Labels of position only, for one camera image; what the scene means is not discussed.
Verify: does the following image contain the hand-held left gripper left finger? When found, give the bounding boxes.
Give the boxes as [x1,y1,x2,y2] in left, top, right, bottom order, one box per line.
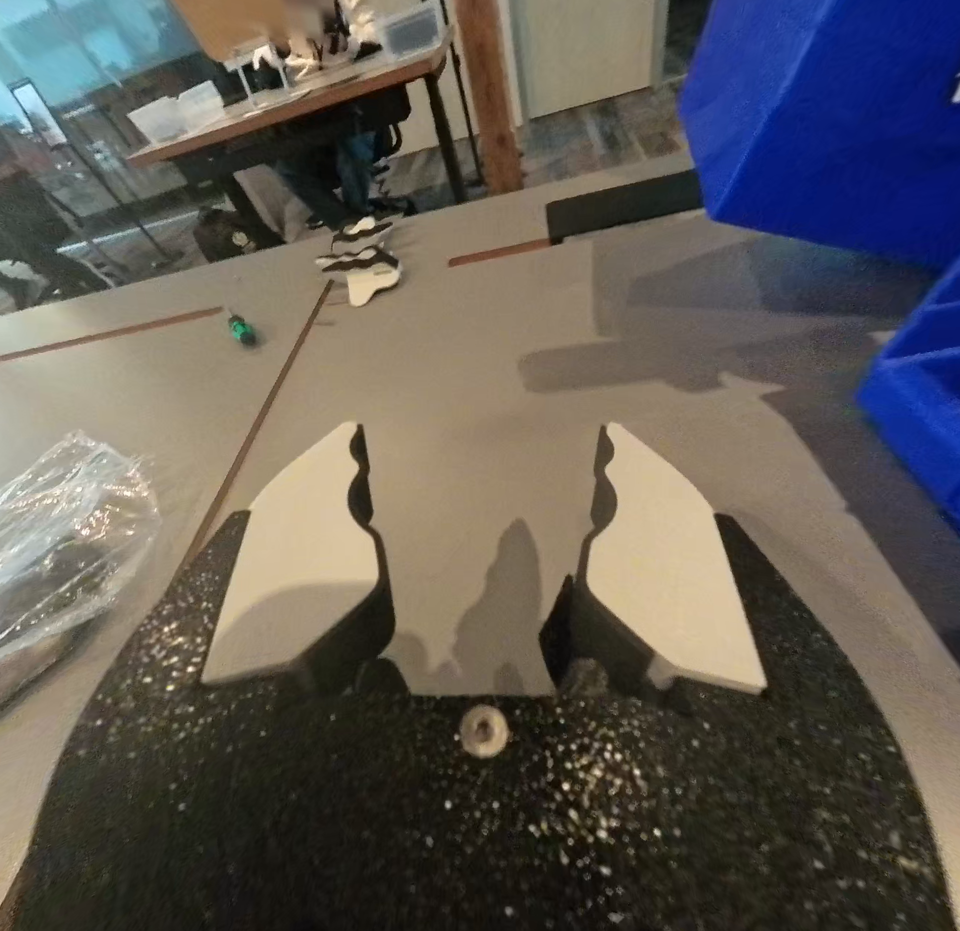
[201,421,396,694]

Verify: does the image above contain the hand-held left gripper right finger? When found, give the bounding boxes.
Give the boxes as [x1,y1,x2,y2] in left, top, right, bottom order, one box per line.
[540,421,768,696]

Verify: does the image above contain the blue plastic bin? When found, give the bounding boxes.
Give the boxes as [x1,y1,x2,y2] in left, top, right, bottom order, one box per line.
[678,0,960,272]
[857,259,960,501]

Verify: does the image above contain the clear plastic bag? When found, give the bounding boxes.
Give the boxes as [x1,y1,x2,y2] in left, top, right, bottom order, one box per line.
[0,430,162,707]

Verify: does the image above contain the black backpack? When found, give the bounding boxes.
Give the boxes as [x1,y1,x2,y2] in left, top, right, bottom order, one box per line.
[193,207,282,263]

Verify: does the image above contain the clear plastic box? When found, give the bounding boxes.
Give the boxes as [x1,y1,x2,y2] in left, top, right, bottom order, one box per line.
[174,79,226,122]
[126,100,189,146]

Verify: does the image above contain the wooden work table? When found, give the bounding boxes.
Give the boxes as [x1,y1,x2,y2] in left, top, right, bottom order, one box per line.
[126,27,481,205]

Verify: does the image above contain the white door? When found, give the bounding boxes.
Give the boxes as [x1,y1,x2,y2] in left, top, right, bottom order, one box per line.
[513,0,672,122]

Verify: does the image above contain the clear plastic container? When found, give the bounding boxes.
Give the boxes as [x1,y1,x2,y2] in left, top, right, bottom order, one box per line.
[372,4,444,56]

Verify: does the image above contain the small wooden board stand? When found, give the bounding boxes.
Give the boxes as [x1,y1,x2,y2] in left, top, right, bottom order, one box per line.
[159,0,297,96]

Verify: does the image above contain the black table cable cover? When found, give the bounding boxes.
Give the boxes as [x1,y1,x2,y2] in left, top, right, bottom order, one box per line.
[546,169,708,246]

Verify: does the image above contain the wooden post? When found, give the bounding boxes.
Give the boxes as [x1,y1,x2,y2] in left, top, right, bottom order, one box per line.
[450,0,524,195]

